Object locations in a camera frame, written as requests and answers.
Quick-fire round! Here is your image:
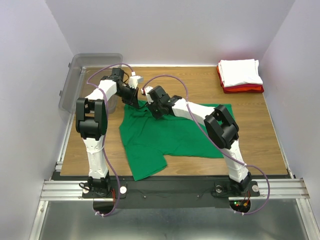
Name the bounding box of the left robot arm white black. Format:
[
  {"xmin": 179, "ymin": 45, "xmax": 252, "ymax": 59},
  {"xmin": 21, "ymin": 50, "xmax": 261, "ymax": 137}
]
[{"xmin": 75, "ymin": 65, "xmax": 142, "ymax": 198}]

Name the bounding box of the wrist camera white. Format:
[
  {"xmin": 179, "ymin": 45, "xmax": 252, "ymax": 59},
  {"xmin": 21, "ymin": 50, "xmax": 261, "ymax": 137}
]
[
  {"xmin": 141, "ymin": 86, "xmax": 154, "ymax": 104},
  {"xmin": 128, "ymin": 75, "xmax": 144, "ymax": 89}
]

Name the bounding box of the clear plastic storage bin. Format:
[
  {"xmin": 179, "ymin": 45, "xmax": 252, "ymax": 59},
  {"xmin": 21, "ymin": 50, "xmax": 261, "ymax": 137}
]
[{"xmin": 59, "ymin": 53, "xmax": 123, "ymax": 114}]

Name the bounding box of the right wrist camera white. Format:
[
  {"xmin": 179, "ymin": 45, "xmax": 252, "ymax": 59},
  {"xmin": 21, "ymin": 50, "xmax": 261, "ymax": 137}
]
[{"xmin": 141, "ymin": 86, "xmax": 154, "ymax": 104}]

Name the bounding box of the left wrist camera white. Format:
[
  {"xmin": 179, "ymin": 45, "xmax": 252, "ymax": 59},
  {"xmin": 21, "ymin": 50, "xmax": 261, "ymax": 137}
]
[{"xmin": 128, "ymin": 75, "xmax": 144, "ymax": 89}]

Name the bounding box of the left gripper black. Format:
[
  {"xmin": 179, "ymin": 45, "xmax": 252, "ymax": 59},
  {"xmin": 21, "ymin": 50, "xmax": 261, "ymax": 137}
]
[{"xmin": 114, "ymin": 84, "xmax": 139, "ymax": 108}]

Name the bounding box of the green t-shirt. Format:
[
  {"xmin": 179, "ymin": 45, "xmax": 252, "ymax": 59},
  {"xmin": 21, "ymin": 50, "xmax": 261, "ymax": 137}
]
[{"xmin": 119, "ymin": 100, "xmax": 223, "ymax": 181}]

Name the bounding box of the aluminium rail frame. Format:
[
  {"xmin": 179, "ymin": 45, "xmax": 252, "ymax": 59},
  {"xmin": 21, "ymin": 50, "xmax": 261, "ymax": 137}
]
[{"xmin": 31, "ymin": 66, "xmax": 317, "ymax": 240}]

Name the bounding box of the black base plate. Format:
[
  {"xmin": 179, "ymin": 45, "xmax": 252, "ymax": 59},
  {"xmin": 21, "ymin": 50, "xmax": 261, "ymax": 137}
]
[{"xmin": 82, "ymin": 176, "xmax": 260, "ymax": 209}]

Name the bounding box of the red folded t-shirt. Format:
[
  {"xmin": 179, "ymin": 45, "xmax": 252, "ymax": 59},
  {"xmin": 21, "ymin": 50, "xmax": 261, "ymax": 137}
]
[{"xmin": 216, "ymin": 67, "xmax": 265, "ymax": 95}]

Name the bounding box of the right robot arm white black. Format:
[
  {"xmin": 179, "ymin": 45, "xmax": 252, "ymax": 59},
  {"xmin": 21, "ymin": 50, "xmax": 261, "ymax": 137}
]
[{"xmin": 141, "ymin": 86, "xmax": 252, "ymax": 196}]

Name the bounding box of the white folded t-shirt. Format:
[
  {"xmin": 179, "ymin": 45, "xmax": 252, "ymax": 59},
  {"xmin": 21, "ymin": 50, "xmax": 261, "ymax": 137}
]
[{"xmin": 218, "ymin": 59, "xmax": 263, "ymax": 88}]

